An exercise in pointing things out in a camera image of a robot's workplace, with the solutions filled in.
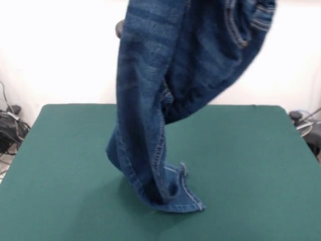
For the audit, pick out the blue denim jeans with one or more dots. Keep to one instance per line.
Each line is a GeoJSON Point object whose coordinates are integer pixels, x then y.
{"type": "Point", "coordinates": [145, 75]}

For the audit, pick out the dark green table cloth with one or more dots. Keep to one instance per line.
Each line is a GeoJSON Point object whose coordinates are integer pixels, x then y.
{"type": "Point", "coordinates": [250, 175]}

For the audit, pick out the black office chair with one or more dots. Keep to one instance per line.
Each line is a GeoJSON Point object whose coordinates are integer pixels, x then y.
{"type": "Point", "coordinates": [314, 140]}

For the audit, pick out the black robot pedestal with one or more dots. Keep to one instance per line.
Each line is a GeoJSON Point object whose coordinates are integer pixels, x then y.
{"type": "Point", "coordinates": [118, 30]}

